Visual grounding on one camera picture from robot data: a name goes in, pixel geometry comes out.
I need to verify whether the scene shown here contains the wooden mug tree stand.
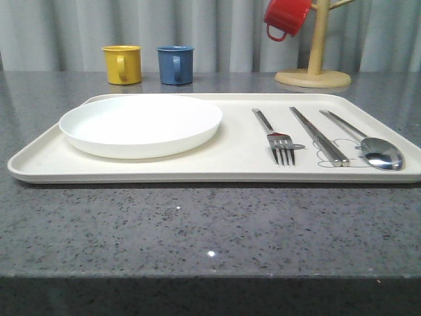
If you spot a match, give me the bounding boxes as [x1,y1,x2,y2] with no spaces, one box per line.
[274,0,353,88]

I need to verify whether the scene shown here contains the silver metal spoon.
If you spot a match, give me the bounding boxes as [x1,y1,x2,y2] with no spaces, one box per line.
[319,110,404,171]

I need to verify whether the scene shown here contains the white round plate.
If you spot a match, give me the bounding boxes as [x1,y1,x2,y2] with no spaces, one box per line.
[59,94,223,159]

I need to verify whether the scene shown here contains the blue enamel mug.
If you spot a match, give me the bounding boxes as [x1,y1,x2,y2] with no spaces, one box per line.
[157,45,194,86]

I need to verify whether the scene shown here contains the silver metal chopstick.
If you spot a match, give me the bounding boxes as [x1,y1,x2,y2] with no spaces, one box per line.
[291,106,351,167]
[289,106,343,167]

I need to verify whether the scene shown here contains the cream rabbit print tray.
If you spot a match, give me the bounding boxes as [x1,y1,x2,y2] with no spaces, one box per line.
[8,93,420,184]

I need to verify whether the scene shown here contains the yellow enamel mug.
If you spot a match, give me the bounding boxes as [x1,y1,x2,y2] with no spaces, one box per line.
[101,45,142,85]

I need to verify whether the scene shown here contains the red enamel mug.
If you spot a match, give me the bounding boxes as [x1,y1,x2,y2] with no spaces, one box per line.
[264,0,312,42]

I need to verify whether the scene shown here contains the grey pleated curtain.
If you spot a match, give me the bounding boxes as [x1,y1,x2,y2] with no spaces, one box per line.
[1,1,420,72]

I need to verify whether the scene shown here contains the silver metal fork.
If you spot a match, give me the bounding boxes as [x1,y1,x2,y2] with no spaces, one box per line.
[252,108,295,167]

